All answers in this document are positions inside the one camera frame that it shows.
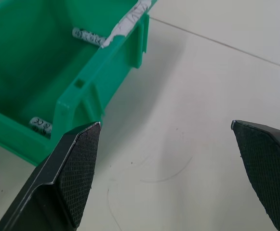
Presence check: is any white paper label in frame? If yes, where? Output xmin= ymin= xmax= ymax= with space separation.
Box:
xmin=101 ymin=0 xmax=152 ymax=49

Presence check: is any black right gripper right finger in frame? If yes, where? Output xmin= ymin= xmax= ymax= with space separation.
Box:
xmin=230 ymin=119 xmax=280 ymax=231

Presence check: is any green plastic storage bin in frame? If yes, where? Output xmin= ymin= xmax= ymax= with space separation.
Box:
xmin=0 ymin=0 xmax=159 ymax=167

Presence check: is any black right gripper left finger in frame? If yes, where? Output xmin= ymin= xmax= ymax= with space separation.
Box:
xmin=0 ymin=122 xmax=102 ymax=231

